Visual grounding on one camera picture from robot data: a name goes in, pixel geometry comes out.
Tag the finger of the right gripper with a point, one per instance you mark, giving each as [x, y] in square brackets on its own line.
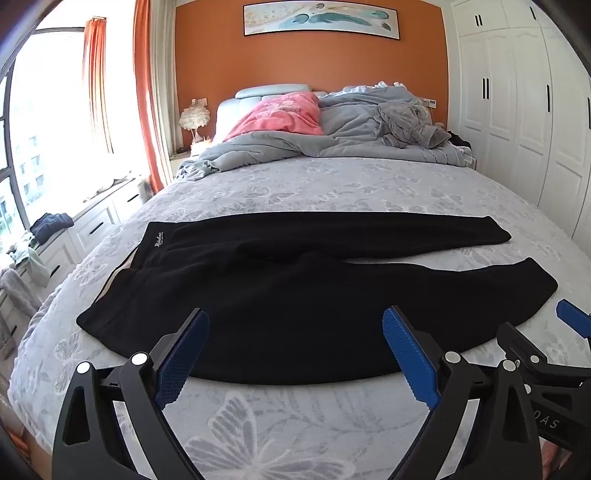
[575, 318]
[518, 347]

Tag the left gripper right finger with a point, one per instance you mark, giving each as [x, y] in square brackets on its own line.
[503, 443]

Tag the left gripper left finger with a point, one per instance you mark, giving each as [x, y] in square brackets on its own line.
[88, 442]

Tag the black pants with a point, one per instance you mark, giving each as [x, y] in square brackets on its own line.
[297, 298]

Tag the grey butterfly bedspread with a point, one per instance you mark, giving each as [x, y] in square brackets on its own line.
[358, 430]

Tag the grey knit garment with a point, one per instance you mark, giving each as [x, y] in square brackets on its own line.
[23, 299]

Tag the white window seat cabinet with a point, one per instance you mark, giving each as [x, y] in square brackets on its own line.
[67, 248]

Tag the navy folded garment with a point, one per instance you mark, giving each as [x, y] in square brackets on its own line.
[48, 225]

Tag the white wardrobe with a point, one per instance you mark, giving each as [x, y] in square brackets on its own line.
[525, 108]

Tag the grey crumpled garment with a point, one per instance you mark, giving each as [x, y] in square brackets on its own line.
[409, 123]

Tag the grey duvet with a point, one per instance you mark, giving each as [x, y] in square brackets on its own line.
[352, 128]

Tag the white nightstand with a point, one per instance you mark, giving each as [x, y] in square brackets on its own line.
[193, 151]

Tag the white feather lamp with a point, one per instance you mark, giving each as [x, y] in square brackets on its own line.
[194, 117]

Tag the pink pillow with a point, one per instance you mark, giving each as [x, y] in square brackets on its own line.
[297, 112]

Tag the light blue headboard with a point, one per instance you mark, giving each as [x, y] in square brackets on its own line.
[231, 110]

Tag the orange curtain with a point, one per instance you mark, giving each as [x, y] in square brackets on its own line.
[143, 80]

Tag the framed feather painting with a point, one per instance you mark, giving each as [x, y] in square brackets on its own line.
[328, 16]

